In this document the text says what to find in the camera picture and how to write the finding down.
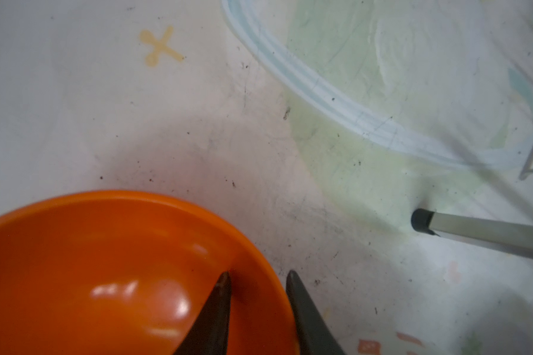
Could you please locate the plain orange bowl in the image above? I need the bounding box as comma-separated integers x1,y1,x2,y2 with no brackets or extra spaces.
0,191,298,354

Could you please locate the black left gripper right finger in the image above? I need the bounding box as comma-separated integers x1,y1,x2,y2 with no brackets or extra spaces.
286,270,345,355

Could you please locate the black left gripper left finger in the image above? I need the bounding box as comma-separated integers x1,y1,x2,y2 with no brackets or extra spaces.
173,272,232,355

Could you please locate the steel two-tier dish rack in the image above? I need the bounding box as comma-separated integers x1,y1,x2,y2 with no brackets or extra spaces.
410,126,533,260

